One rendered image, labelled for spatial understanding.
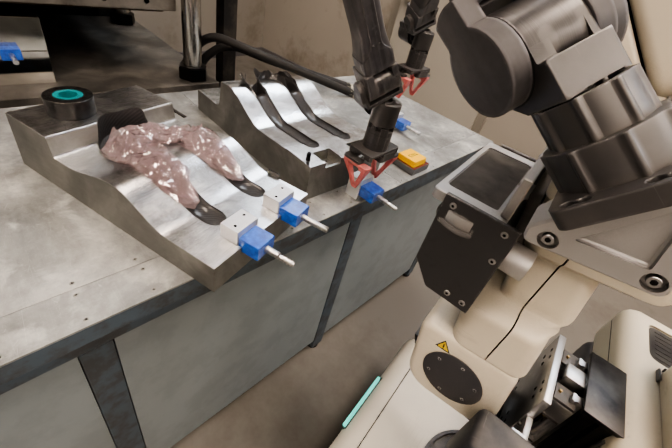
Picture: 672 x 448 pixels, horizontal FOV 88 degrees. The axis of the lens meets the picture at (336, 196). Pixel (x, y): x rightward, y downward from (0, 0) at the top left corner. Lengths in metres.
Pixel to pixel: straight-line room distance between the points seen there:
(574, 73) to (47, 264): 0.69
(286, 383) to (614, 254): 1.21
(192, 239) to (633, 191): 0.54
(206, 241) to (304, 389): 0.92
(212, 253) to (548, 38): 0.49
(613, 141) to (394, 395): 0.98
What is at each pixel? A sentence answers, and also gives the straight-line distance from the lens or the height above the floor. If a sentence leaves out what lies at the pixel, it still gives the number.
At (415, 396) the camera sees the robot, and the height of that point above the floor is 0.28.
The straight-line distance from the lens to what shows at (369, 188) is 0.80.
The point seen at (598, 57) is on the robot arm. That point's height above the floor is 1.25.
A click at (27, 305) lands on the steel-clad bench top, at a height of 0.80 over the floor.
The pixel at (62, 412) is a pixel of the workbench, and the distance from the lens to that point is 0.84.
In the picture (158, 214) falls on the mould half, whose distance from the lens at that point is 0.63.
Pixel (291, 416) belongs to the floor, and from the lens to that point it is 1.37.
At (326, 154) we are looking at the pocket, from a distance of 0.82.
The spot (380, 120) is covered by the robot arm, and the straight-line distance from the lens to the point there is 0.72.
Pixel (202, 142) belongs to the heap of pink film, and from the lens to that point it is 0.73.
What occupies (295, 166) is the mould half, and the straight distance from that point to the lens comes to 0.77.
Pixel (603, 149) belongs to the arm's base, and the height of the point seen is 1.20.
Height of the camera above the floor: 1.27
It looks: 35 degrees down
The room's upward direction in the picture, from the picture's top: 15 degrees clockwise
